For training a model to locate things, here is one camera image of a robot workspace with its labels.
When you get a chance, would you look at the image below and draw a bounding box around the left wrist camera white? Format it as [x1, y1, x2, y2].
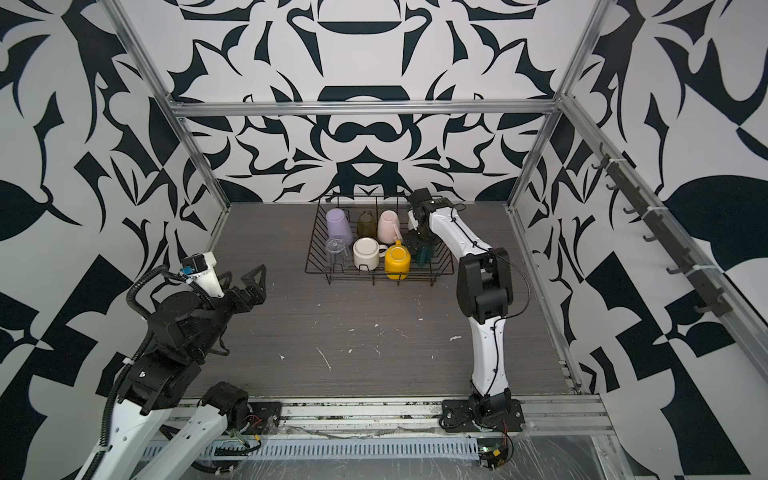
[180, 251, 224, 298]

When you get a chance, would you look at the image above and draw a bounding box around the white slotted cable duct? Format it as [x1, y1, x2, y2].
[197, 436, 481, 462]

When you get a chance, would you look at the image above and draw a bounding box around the yellow mug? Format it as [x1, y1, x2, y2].
[384, 240, 411, 281]

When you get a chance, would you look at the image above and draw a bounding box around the wall hook rail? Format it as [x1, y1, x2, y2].
[592, 143, 733, 317]

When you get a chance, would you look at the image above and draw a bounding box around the pink cream mug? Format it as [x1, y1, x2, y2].
[377, 210, 402, 245]

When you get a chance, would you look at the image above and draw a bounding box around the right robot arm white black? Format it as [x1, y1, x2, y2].
[405, 188, 524, 433]

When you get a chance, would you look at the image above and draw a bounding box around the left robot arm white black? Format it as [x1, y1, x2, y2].
[77, 252, 267, 479]

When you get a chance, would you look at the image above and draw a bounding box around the dark green mug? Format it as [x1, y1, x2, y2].
[415, 244, 434, 268]

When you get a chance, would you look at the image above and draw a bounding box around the white mug red inside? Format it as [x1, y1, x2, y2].
[352, 238, 388, 273]

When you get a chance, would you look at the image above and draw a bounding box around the lilac plastic cup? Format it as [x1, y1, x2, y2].
[325, 208, 354, 247]

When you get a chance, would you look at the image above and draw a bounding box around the white faceted mug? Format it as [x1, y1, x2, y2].
[408, 210, 419, 230]

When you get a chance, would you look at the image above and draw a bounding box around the olive textured glass cup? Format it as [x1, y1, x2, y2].
[356, 211, 378, 238]

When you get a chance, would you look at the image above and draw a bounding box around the black wire dish rack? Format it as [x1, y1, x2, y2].
[304, 193, 454, 284]

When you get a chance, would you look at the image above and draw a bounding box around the clear glass cup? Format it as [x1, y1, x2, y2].
[325, 236, 353, 272]

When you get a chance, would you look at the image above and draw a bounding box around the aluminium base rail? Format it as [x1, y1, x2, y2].
[244, 395, 614, 439]

